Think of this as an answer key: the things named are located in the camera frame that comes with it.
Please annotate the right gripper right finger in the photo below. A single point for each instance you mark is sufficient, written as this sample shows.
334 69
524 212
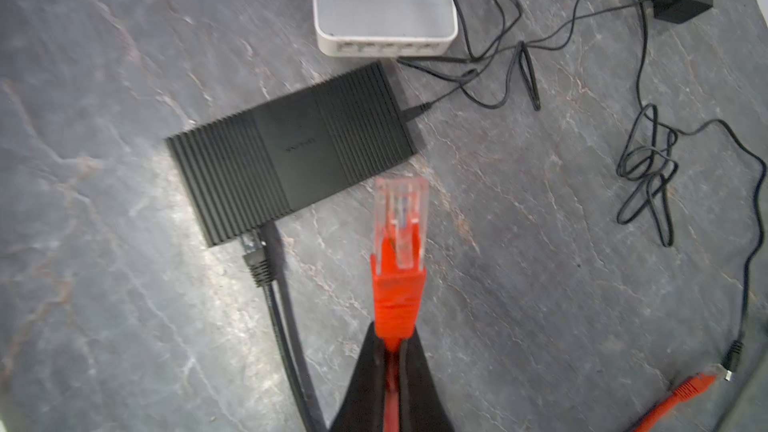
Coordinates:
420 407

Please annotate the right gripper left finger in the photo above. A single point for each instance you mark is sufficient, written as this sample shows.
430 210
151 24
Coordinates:
362 409

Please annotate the black ribbed network switch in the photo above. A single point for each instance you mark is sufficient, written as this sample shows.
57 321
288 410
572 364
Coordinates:
262 164

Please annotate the white network switch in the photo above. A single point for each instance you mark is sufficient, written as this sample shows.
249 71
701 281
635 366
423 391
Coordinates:
384 28

